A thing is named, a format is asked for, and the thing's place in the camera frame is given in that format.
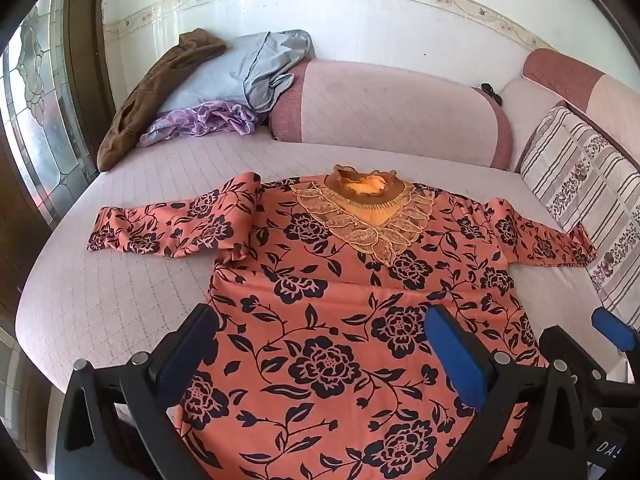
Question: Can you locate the pink sofa back cushion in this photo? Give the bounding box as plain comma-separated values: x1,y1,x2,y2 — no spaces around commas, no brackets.
269,57,515,172

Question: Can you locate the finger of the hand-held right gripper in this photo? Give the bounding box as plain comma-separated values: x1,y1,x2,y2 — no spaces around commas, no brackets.
539,325,608,386
591,306,640,357

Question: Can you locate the striped floral pillow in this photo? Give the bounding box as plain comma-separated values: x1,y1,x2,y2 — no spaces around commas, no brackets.
517,101,640,331

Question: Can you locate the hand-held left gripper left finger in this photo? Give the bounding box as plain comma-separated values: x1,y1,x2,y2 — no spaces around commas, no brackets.
54,304,221,480

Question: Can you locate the orange floral blouse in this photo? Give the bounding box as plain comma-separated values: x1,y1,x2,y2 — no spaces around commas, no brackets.
86,164,599,480

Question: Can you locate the quilted pink sofa seat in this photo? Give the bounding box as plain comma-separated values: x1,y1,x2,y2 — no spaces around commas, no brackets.
14,125,631,411

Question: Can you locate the pink sofa corner cushion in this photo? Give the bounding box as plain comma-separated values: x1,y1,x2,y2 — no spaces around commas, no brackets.
500,49,640,161

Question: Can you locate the grey-blue garment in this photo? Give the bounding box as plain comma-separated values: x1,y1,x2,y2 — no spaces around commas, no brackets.
159,29,314,115

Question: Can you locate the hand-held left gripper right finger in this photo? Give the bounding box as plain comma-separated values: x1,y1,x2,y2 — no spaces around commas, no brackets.
424,304,601,480

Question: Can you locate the purple garment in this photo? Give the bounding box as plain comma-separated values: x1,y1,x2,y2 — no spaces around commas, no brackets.
137,101,261,148

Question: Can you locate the brown garment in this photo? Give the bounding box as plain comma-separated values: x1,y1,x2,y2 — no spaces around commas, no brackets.
96,28,228,172

